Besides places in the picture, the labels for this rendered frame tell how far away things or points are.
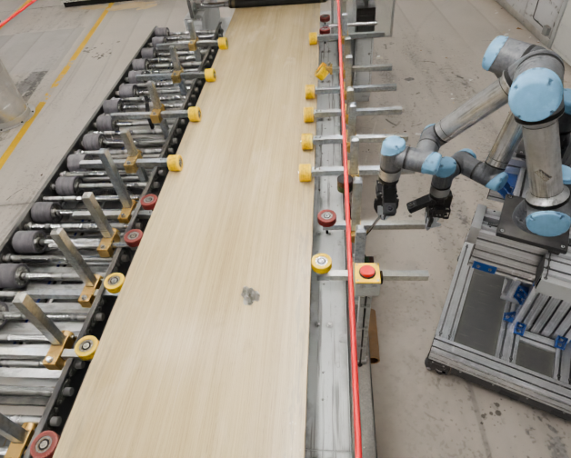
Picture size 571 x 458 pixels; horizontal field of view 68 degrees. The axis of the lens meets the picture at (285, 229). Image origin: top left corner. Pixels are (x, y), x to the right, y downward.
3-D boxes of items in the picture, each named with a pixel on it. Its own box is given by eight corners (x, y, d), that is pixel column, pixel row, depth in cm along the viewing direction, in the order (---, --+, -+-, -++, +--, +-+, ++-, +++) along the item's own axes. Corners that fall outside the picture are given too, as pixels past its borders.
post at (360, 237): (360, 302, 180) (365, 223, 145) (360, 309, 177) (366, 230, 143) (351, 302, 180) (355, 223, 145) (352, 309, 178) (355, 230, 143)
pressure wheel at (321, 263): (321, 266, 177) (320, 248, 168) (335, 277, 172) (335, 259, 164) (307, 278, 173) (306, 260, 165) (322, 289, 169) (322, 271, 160)
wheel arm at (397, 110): (400, 111, 228) (401, 104, 226) (401, 114, 226) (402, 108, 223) (307, 114, 234) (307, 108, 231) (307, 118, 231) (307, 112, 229)
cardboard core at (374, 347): (375, 308, 243) (380, 357, 223) (375, 315, 249) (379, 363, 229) (362, 308, 244) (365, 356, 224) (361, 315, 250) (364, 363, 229)
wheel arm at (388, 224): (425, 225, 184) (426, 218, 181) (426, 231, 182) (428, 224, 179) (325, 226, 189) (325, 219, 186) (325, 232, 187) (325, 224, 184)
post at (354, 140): (355, 215, 212) (358, 134, 178) (355, 221, 210) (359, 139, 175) (347, 215, 213) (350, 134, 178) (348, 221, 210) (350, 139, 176)
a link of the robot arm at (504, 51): (542, 123, 179) (514, 74, 137) (508, 110, 188) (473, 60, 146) (559, 96, 176) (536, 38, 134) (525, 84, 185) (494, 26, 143)
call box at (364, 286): (376, 278, 128) (378, 262, 122) (378, 298, 123) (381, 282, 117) (353, 278, 128) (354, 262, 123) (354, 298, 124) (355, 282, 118)
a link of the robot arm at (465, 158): (482, 172, 166) (465, 184, 162) (457, 159, 172) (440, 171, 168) (487, 155, 160) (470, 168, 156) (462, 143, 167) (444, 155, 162)
